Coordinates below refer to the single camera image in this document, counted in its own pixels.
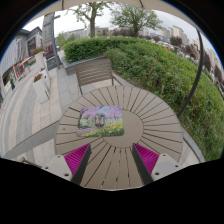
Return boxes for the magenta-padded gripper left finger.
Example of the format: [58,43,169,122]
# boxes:
[40,143,92,186]

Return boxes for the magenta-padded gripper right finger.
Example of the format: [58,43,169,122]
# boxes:
[131,143,184,186]

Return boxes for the flower landscape print mouse pad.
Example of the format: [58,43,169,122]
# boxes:
[76,105,126,138]

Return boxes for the white planter with orange flowers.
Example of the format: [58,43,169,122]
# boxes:
[31,73,51,104]

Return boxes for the green hedge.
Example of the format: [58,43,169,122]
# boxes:
[62,36,224,162]

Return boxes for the dark curved parasol pole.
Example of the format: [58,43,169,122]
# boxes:
[176,29,205,119]

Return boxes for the brown slatted outdoor chair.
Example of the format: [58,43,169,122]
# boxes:
[74,57,123,96]

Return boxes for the grey shopfront building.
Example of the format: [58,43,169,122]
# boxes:
[0,26,44,98]

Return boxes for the tall grey sign pillar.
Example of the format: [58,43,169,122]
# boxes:
[42,12,62,71]

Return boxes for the distant beige apartment blocks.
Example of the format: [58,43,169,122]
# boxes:
[138,24,224,83]

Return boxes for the bare-trunked sparse tree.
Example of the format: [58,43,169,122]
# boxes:
[71,1,113,39]

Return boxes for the round leafy green tree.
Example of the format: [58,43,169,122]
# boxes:
[109,3,163,38]

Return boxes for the beige parasol canopy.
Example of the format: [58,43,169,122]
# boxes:
[19,0,202,33]

